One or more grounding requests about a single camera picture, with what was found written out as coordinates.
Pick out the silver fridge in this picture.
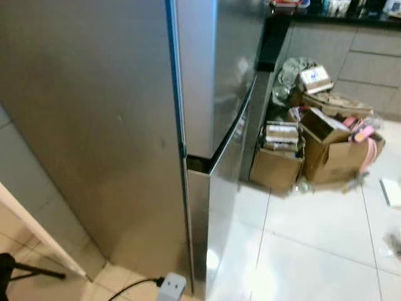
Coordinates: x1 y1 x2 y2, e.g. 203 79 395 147
0 0 269 300

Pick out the white dustpan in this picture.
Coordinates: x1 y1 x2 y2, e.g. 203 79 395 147
378 177 401 209

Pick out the large open cardboard box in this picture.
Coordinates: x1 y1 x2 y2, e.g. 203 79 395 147
299 107 387 186

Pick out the clear plastic bag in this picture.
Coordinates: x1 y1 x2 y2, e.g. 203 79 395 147
382 231 401 259

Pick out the cardboard box with white label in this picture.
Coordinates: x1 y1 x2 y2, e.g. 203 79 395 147
298 65 335 95

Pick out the small open cardboard box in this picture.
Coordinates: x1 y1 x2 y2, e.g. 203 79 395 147
249 121 306 193

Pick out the grey green bag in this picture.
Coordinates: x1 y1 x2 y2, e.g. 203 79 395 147
274 56 320 107

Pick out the beige wooden board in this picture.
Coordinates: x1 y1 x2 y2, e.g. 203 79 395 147
0 181 87 281

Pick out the black tripod stand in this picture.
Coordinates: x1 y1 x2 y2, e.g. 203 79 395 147
0 253 67 301

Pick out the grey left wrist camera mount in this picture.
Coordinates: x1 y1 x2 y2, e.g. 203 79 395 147
156 272 187 301

